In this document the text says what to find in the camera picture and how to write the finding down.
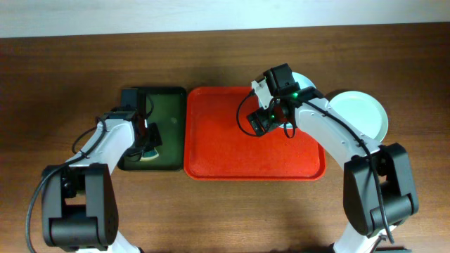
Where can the dark green tray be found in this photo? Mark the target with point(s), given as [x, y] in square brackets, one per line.
[165, 106]

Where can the green yellow sponge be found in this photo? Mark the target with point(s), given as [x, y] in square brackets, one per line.
[149, 155]

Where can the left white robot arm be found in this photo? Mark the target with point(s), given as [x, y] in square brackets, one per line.
[78, 208]

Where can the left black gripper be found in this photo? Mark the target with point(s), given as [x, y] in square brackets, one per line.
[152, 137]

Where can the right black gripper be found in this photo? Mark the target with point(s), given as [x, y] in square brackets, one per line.
[266, 124]

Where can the mint green plate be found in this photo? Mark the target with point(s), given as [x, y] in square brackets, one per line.
[362, 111]

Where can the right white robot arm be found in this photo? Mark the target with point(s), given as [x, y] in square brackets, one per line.
[379, 192]

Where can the light blue plate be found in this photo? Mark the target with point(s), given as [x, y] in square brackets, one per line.
[302, 80]

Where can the red tray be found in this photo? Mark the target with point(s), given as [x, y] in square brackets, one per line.
[218, 148]

